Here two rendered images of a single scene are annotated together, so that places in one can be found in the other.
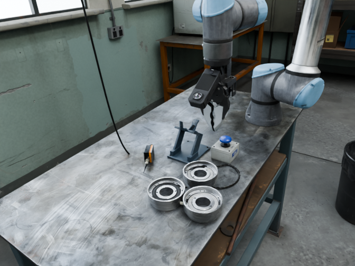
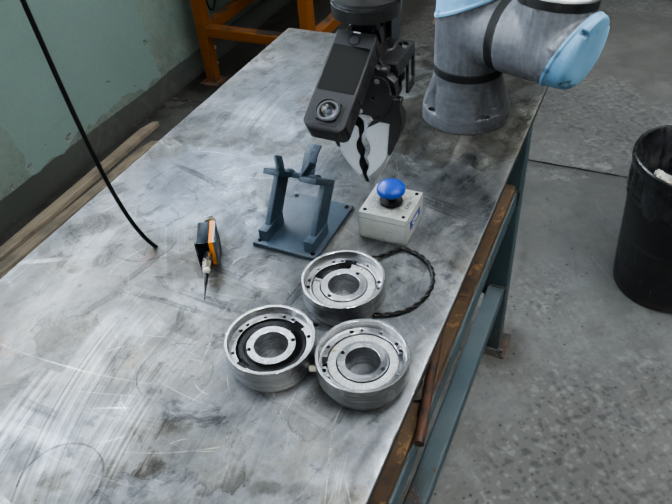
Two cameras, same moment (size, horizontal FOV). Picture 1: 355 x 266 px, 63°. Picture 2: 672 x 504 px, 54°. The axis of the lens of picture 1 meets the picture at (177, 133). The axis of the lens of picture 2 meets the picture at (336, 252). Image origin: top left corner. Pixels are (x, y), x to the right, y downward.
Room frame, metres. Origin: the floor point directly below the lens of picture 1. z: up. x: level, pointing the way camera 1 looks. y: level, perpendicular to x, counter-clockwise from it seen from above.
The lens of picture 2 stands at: (0.11, 0.03, 1.41)
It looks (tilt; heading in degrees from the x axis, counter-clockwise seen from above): 41 degrees down; 351
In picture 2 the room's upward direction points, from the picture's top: 5 degrees counter-clockwise
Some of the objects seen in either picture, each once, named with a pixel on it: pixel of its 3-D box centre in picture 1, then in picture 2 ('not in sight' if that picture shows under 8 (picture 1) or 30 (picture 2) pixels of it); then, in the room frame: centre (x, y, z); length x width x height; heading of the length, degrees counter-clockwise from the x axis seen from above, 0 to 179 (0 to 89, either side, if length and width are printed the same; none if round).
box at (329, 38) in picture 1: (324, 29); not in sight; (3.79, -1.93, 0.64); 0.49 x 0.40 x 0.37; 59
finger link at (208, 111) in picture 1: (212, 113); (360, 138); (0.77, -0.11, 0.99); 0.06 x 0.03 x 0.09; 145
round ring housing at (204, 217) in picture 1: (203, 204); (363, 365); (0.58, -0.06, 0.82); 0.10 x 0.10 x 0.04
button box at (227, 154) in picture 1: (225, 149); (393, 210); (0.84, -0.16, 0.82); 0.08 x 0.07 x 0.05; 144
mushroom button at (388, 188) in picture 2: (225, 143); (391, 198); (0.83, -0.16, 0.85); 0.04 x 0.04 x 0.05
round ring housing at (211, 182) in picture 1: (200, 176); (344, 289); (0.71, -0.06, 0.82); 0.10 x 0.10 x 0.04
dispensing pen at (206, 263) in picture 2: (147, 158); (205, 255); (0.82, 0.11, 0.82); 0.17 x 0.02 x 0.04; 174
